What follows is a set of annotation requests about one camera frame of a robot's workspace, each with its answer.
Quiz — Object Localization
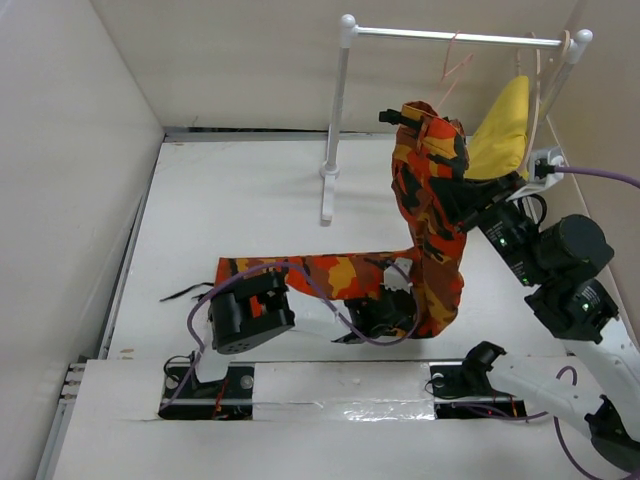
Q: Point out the pink wire hanger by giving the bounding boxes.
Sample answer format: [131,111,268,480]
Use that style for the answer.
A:
[437,30,474,109]

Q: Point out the orange camouflage trousers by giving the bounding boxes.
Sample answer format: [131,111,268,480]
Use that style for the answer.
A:
[159,100,474,341]

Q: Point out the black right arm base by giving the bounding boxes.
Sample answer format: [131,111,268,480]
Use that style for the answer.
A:
[424,362,528,420]

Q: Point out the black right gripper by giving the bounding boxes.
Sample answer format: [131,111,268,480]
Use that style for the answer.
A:
[425,169,545,285]

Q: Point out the yellow garment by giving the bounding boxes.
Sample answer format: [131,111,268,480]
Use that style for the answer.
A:
[465,75,529,181]

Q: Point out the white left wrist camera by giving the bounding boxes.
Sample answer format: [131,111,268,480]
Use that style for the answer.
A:
[382,257,413,293]

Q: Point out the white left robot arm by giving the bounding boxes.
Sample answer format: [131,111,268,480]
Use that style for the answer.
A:
[188,267,419,397]

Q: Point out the white clothes rack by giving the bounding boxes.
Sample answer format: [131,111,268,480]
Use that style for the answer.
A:
[319,3,594,226]

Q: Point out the wooden hanger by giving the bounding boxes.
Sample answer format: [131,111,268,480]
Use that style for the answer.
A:
[514,29,571,180]

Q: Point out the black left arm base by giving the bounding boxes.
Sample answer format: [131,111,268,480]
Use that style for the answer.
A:
[158,358,255,421]

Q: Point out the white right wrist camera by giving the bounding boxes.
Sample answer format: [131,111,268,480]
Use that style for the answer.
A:
[508,145,565,201]

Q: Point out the aluminium frame rail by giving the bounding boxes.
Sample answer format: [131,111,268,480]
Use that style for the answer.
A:
[34,354,101,480]

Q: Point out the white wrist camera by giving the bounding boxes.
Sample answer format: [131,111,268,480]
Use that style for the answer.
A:
[382,257,413,293]
[508,145,565,201]

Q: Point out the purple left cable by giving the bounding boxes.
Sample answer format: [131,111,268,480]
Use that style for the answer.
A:
[159,260,424,416]

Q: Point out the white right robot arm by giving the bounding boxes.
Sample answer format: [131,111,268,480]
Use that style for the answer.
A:
[446,174,639,479]

